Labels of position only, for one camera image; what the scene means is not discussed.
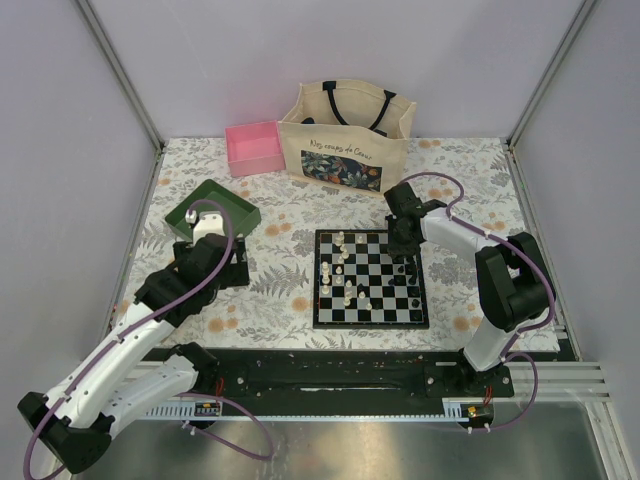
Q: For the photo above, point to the white slotted cable duct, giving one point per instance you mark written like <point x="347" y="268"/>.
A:
<point x="184" y="410"/>

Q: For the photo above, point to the black white chess board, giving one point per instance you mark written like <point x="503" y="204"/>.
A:
<point x="369" y="274"/>

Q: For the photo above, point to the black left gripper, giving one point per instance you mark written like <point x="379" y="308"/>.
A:
<point x="237" y="274"/>

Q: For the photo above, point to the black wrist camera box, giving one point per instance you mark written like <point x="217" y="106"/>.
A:
<point x="404" y="203"/>

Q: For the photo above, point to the pink plastic box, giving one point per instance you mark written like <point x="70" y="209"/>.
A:
<point x="254" y="149"/>

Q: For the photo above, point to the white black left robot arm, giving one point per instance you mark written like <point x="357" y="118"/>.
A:
<point x="79" y="417"/>

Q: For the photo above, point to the floral patterned table mat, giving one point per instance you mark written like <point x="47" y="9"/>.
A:
<point x="275" y="310"/>

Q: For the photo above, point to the beige canvas tote bag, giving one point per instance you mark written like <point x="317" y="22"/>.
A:
<point x="347" y="134"/>

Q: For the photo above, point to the left aluminium corner post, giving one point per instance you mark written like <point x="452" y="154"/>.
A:
<point x="100" y="35"/>

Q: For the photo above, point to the aluminium corner post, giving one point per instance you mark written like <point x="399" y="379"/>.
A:
<point x="579" y="20"/>
<point x="100" y="35"/>

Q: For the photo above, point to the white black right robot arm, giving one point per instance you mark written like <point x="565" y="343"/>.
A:
<point x="515" y="293"/>

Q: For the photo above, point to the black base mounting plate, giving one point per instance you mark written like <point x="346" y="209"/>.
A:
<point x="236" y="373"/>

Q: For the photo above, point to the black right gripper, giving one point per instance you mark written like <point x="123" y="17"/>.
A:
<point x="394" y="249"/>

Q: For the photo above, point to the right aluminium corner post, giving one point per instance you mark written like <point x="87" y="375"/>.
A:
<point x="579" y="20"/>

